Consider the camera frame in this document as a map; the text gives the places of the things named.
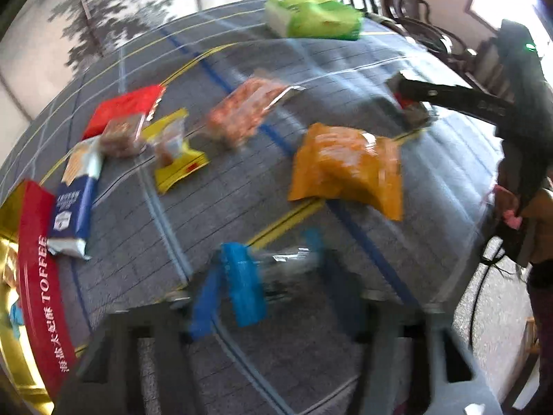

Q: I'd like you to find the black cable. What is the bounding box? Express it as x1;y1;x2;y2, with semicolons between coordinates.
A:
451;220;525;355

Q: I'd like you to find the orange chip bag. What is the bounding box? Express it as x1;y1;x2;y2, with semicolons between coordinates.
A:
288;122;405;222

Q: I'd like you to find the green snack bag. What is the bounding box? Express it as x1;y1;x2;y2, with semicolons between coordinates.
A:
264;0;365;42

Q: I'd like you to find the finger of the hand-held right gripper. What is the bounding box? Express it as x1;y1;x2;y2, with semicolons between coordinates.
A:
390;72;518;128

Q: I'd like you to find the row of dark wooden chairs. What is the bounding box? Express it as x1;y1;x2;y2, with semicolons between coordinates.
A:
311;0;517;98

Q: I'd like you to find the red and white labelled packet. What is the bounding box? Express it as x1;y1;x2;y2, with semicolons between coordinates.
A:
394;93;438;129

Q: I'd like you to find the person's clothed body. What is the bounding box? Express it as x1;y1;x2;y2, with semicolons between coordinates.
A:
517;176;553;403

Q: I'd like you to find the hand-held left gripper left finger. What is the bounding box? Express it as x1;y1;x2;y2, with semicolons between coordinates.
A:
56;263;222;415

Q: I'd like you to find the red snack packet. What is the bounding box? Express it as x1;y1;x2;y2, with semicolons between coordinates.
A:
82;85;167;140

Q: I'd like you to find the red and gold tin box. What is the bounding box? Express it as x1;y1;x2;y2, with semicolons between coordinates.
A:
0;179;81;415

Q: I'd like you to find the yellow snack packet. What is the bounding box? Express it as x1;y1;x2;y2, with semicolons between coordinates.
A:
142;109;212;194

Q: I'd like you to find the bright window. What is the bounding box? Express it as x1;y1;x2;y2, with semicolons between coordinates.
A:
470;0;547;42

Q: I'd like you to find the person's right hand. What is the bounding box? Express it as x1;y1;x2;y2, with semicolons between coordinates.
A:
493;184;525;231

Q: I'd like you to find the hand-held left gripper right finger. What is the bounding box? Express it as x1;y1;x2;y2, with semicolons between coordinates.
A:
302;228;504;415

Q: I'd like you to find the clear brown cake packet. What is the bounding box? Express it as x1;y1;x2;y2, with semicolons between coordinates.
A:
100;114;148;159

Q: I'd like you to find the orange-filled clear snack packet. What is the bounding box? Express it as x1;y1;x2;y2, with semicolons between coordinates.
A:
205;76;306;150

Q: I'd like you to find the blue and white cracker packet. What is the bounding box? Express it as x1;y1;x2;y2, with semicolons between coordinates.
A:
46;136;105;261

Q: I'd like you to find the blue-ended clear candy packet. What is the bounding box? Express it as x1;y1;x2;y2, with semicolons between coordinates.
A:
219;241;324;328

